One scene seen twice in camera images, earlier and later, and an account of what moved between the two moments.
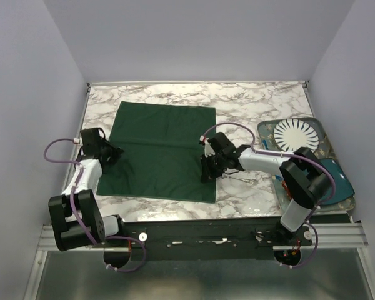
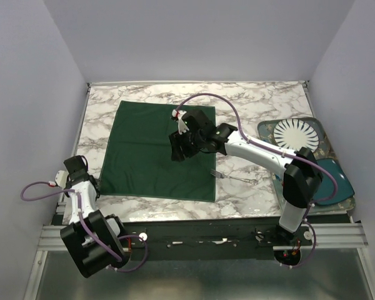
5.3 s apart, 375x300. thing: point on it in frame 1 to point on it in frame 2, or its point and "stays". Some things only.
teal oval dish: [343, 187] stays
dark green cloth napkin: [162, 152] stays
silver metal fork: [252, 181] stays
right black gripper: [207, 173] to [176, 140]
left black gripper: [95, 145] to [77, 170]
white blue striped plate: [292, 134] stays
